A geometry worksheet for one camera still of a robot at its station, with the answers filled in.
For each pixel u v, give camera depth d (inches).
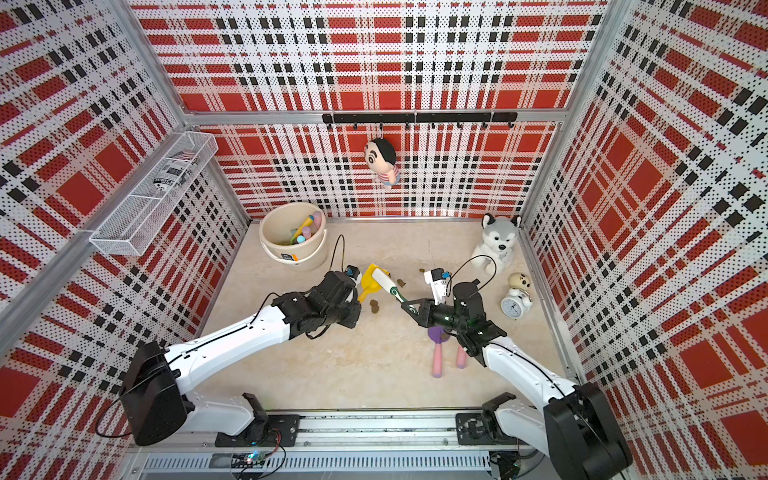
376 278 33.7
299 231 40.1
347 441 28.9
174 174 30.3
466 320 25.2
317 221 38.7
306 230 34.8
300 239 36.9
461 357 33.0
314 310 23.2
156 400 15.3
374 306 37.7
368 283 33.9
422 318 28.9
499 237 36.2
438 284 28.9
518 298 35.4
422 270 41.4
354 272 28.9
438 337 35.1
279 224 40.1
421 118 34.8
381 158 35.7
